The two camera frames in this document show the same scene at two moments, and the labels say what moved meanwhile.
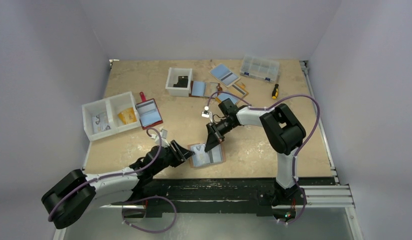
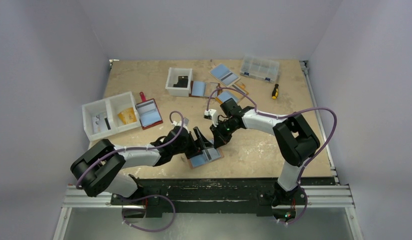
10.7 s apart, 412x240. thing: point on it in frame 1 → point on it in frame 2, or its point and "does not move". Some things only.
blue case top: [226, 76] does not move
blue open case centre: [204, 89] does not move
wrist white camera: [163, 133] → [185, 122]
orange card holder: [237, 89] does not move
